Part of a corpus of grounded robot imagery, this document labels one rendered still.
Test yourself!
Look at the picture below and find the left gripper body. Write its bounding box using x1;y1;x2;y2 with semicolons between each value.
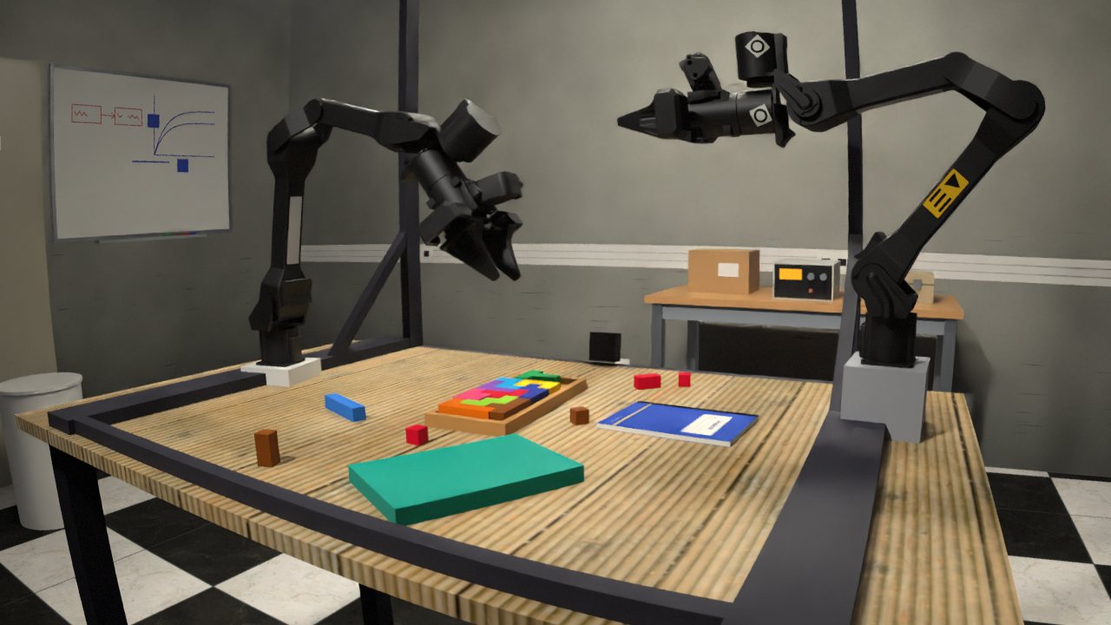
655;88;743;144

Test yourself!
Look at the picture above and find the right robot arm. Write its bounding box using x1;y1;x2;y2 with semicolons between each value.
248;98;523;367

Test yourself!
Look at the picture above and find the yellow u-shaped puzzle piece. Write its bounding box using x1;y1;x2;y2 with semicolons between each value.
514;379;560;395

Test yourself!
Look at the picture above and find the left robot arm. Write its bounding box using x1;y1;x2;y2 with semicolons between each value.
735;31;1045;367

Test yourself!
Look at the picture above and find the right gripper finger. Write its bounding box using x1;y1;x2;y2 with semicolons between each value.
440;219;500;281
486;224;521;281

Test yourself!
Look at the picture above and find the purple puzzle piece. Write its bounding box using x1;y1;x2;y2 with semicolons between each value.
477;380;517;392

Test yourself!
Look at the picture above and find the blue notebook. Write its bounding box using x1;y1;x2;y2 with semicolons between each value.
597;401;759;447

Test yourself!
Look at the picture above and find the wooden puzzle board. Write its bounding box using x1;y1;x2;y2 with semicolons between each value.
424;376;588;437

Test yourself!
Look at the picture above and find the pink puzzle piece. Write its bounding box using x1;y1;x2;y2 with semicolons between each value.
454;389;491;401

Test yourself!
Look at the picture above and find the teal flat rectangular slab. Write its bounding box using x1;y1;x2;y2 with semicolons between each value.
348;434;584;526

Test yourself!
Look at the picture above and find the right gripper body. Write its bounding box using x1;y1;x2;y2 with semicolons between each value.
418;172;523;246

